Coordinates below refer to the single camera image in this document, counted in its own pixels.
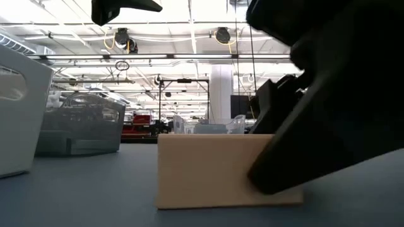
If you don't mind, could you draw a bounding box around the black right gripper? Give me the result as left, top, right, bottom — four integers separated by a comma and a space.
246, 0, 404, 80

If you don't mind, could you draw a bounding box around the tan cardboard box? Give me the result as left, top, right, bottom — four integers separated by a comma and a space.
156, 133, 304, 210

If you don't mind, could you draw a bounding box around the clear plastic bin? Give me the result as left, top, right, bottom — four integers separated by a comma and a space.
172, 113, 247, 135

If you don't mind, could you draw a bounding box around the white building pillar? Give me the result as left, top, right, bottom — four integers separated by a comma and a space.
209, 64, 235, 125

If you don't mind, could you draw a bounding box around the white plastic bin with handle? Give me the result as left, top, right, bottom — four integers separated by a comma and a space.
0, 44, 54, 179

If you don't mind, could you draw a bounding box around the long ceiling light bar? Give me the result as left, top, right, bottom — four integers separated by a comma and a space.
28, 53, 293, 61

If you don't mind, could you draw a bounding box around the black monitor screen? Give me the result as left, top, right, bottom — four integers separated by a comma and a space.
230, 95, 260, 120

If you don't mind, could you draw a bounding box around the red tool cabinet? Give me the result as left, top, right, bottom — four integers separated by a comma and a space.
122, 114, 153, 139

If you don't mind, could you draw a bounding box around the black metal frame rig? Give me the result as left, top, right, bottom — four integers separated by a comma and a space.
158, 78, 210, 129

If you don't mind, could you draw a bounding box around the silver ceiling duct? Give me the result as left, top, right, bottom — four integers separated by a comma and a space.
0, 33, 55, 56

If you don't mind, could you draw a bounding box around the hanging black cable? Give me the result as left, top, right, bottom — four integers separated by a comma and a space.
247, 0, 258, 94
234, 0, 240, 96

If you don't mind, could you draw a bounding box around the grey translucent plastic bin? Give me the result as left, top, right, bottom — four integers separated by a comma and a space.
35, 92, 127, 158

